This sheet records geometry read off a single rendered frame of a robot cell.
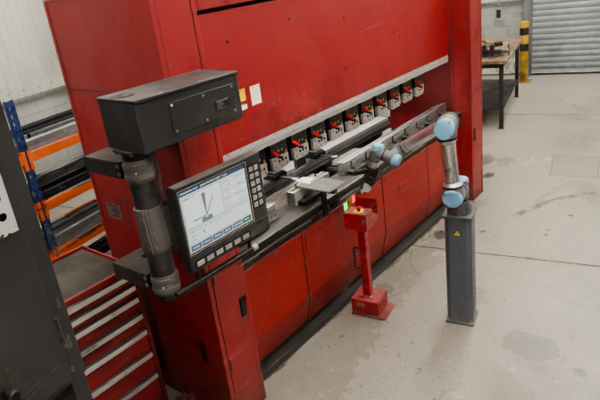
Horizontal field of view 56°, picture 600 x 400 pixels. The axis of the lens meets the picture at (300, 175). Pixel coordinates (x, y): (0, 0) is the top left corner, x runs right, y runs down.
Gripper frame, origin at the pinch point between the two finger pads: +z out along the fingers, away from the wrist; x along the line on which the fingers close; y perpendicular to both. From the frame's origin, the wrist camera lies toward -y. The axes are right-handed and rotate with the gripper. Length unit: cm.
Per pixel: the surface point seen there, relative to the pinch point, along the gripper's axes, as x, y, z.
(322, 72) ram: 21, -51, -58
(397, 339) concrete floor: -23, 55, 77
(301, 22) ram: 5, -66, -89
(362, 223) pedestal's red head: -5.5, 8.1, 18.2
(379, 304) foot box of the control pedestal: -2, 34, 75
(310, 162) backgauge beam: 34, -51, 15
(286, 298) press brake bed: -57, -13, 58
